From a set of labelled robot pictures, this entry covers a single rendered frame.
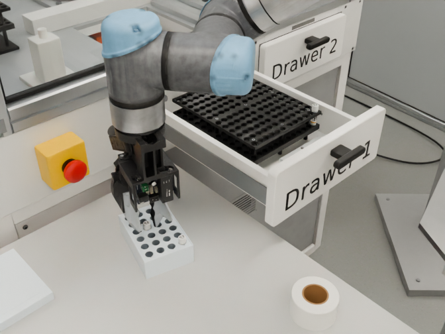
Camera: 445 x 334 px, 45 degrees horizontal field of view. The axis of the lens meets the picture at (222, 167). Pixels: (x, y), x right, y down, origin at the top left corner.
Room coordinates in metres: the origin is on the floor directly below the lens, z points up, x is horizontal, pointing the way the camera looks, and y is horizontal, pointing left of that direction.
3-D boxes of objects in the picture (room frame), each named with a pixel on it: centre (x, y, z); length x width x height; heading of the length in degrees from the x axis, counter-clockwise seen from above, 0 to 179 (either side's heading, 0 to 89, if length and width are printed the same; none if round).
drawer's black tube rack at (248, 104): (0.89, -0.04, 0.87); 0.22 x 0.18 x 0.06; 43
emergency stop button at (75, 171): (0.72, 0.25, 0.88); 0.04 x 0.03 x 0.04; 133
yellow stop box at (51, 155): (0.74, 0.27, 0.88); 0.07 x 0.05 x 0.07; 133
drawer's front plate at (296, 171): (0.74, -0.18, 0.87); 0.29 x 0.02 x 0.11; 133
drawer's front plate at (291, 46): (1.19, -0.19, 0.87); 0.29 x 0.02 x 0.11; 133
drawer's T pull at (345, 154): (0.73, -0.20, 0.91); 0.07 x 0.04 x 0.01; 133
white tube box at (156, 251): (0.66, 0.11, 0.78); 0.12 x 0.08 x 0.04; 28
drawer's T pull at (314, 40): (1.17, -0.21, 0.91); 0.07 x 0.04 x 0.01; 133
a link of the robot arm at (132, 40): (0.65, 0.11, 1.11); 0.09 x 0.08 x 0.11; 82
